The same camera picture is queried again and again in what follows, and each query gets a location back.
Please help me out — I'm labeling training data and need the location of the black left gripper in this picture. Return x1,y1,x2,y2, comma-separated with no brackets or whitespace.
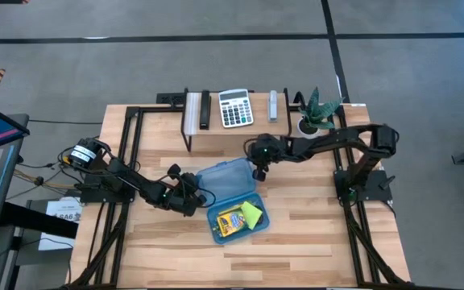
163,163,209,218

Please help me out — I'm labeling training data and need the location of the black stapler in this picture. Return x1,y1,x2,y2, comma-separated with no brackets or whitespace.
198,89,212,131

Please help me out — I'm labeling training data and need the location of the cable bundle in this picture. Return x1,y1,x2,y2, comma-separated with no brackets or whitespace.
12,159,82,193

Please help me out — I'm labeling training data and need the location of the white printed paper sheet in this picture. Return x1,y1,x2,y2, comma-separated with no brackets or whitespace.
37,196,85,251

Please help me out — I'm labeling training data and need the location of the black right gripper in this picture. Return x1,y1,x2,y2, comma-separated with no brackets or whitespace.
246,133,288,183

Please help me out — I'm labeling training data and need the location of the blue translucent plastic pencil case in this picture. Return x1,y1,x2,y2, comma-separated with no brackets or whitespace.
195,157,271,246

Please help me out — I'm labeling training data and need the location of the green cloth item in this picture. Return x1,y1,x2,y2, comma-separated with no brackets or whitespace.
239,201,263,231

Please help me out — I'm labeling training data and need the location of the yellow crayon box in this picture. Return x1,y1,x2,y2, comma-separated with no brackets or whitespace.
215,208,254,238

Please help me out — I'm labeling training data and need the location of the snake plant in white pot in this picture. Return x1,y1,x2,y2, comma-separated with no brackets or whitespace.
296,86,344,140

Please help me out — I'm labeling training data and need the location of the black aluminium rig frame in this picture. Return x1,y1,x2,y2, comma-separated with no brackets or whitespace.
65,102,416,290

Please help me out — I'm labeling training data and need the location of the grey desk calculator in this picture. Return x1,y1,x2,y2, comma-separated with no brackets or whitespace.
217,88,255,129

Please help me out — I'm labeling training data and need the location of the white ribbed sheet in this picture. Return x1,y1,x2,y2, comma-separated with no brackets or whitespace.
184,92,201,136

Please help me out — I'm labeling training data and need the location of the wooden shelf riser black frame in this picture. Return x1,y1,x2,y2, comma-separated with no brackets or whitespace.
180,87,293,153

